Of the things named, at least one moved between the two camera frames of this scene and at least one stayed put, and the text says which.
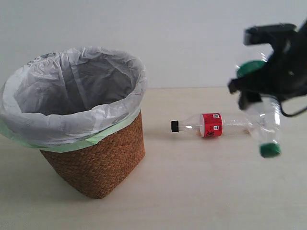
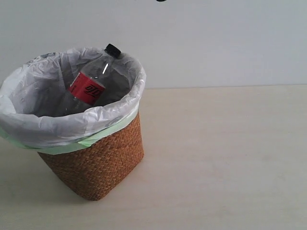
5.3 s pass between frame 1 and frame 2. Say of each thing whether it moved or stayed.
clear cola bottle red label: moved
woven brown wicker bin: stayed
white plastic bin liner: stayed
